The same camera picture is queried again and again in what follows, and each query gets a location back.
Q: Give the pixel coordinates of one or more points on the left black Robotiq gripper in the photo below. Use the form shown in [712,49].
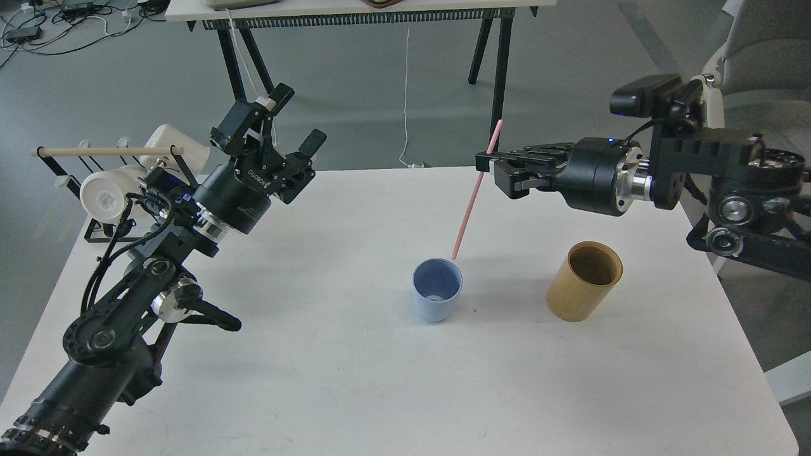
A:
[239,193]

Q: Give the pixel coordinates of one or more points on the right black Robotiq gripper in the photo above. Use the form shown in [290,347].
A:
[593,175]

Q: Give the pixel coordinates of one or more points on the pink chopstick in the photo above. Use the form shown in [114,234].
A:
[473,196]

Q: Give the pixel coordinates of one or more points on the blue plastic cup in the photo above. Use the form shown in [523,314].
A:
[437,284]

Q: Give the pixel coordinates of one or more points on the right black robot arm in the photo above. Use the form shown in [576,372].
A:
[751,193]

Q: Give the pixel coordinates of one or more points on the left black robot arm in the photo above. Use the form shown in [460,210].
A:
[140,292]

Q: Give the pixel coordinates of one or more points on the white cup rear on rack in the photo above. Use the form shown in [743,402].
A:
[180,154]

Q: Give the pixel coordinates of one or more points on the white cup on rack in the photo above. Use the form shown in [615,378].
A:
[180,154]
[102,193]

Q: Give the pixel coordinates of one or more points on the bamboo wooden cup holder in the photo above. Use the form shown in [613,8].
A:
[589,272]

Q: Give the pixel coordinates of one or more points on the white cup front on rack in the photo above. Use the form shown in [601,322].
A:
[102,193]

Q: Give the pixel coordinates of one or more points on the background table with black legs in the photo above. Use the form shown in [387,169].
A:
[373,89]

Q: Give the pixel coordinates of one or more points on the grey office chair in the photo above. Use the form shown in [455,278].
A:
[761,74]

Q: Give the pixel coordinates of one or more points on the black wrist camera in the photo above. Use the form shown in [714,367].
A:
[656,97]

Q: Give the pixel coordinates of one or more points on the black wire cup rack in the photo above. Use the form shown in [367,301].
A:
[49,157]

